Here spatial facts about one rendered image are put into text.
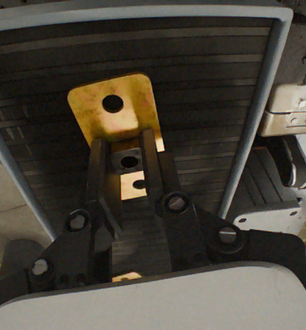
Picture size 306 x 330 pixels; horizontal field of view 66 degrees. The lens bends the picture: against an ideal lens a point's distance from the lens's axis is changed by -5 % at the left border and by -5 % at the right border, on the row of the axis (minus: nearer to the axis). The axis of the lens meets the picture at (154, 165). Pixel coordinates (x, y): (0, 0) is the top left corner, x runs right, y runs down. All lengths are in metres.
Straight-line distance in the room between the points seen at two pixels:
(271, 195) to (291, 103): 0.15
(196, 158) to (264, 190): 0.23
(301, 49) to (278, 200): 0.21
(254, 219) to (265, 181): 0.06
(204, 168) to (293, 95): 0.13
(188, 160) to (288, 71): 0.11
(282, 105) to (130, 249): 0.20
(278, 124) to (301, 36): 0.10
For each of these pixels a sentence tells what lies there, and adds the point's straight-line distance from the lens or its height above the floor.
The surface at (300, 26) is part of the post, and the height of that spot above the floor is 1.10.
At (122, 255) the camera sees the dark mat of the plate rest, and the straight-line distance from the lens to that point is 0.25.
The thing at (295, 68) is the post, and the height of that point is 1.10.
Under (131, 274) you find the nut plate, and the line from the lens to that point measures 0.29.
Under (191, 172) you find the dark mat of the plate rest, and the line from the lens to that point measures 0.16.
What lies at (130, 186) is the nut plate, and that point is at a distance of 0.16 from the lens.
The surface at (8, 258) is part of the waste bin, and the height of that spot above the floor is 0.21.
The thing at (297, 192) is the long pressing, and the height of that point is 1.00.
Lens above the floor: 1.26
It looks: 43 degrees down
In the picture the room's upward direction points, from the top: 171 degrees clockwise
